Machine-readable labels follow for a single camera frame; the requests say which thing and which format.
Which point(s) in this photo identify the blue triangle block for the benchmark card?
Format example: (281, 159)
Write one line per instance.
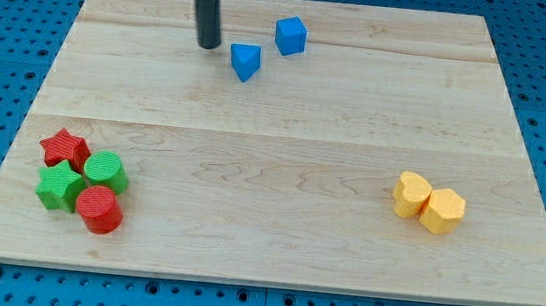
(245, 60)

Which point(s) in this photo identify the yellow heart block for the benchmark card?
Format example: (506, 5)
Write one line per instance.
(410, 194)

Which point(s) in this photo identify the light wooden board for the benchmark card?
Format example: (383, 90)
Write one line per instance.
(286, 180)

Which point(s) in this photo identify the blue cube block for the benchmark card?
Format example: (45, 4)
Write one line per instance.
(290, 36)

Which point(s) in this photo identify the green cylinder block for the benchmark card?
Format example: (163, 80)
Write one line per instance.
(105, 168)

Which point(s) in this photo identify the yellow hexagon block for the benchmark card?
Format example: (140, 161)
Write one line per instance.
(443, 211)

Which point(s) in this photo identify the red cylinder block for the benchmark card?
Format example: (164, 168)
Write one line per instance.
(99, 209)

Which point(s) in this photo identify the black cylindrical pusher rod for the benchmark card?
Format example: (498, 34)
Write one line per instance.
(208, 25)

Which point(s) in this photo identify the red star block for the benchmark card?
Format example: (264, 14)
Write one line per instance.
(65, 147)

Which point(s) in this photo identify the green star block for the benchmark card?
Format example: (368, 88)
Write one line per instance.
(59, 187)

